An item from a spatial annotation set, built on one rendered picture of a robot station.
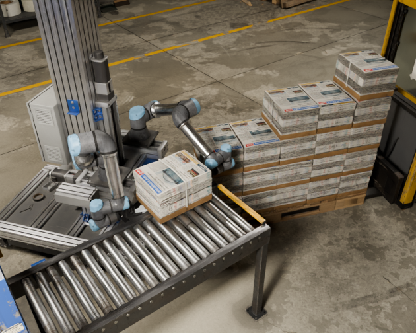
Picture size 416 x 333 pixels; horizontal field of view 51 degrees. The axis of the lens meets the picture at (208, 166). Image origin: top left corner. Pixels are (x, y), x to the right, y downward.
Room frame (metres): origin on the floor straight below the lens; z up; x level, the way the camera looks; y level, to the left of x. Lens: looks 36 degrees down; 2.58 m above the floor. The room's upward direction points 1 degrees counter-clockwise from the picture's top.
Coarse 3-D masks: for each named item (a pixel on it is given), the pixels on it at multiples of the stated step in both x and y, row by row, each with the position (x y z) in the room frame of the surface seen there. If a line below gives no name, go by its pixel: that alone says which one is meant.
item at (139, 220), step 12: (216, 192) 2.21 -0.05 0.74; (144, 216) 1.92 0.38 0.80; (120, 228) 1.82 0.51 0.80; (132, 228) 1.84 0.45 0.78; (144, 228) 1.89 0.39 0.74; (96, 240) 1.73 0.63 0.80; (72, 252) 1.64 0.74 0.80; (48, 264) 1.56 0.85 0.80; (84, 264) 1.65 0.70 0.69; (12, 276) 1.48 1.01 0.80; (24, 276) 1.48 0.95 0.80; (12, 288) 1.43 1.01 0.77; (36, 288) 1.49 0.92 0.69
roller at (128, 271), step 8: (104, 240) 1.73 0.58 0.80; (112, 248) 1.66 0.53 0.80; (112, 256) 1.62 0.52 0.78; (120, 256) 1.61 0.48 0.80; (120, 264) 1.56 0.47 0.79; (128, 264) 1.56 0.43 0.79; (128, 272) 1.50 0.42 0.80; (136, 280) 1.45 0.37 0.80; (136, 288) 1.41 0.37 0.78; (144, 288) 1.40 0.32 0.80
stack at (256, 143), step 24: (264, 120) 2.98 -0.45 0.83; (216, 144) 2.65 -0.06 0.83; (240, 144) 2.65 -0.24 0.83; (264, 144) 2.64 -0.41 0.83; (288, 144) 2.70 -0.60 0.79; (312, 144) 2.76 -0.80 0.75; (336, 144) 2.81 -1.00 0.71; (264, 168) 2.66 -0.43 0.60; (288, 168) 2.70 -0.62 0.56; (312, 168) 2.77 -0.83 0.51; (336, 168) 2.82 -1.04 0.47; (264, 192) 2.65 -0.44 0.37; (288, 192) 2.71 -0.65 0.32; (312, 192) 2.77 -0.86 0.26; (336, 192) 2.84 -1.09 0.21; (264, 216) 2.66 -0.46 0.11; (288, 216) 2.74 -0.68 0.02
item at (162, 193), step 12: (144, 168) 2.08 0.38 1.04; (156, 168) 2.08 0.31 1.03; (144, 180) 1.97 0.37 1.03; (156, 180) 1.97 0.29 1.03; (168, 180) 1.97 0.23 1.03; (144, 192) 1.99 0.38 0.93; (156, 192) 1.87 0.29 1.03; (168, 192) 1.88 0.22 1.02; (180, 192) 1.93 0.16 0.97; (156, 204) 1.87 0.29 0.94; (168, 204) 1.88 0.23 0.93; (180, 204) 1.94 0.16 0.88
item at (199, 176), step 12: (168, 156) 2.21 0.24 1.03; (180, 156) 2.21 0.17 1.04; (192, 156) 2.21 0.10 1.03; (180, 168) 2.08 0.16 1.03; (192, 168) 2.08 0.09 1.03; (204, 168) 2.08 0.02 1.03; (192, 180) 1.98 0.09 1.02; (204, 180) 2.03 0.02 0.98; (192, 192) 1.98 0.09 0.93; (204, 192) 2.04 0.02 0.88
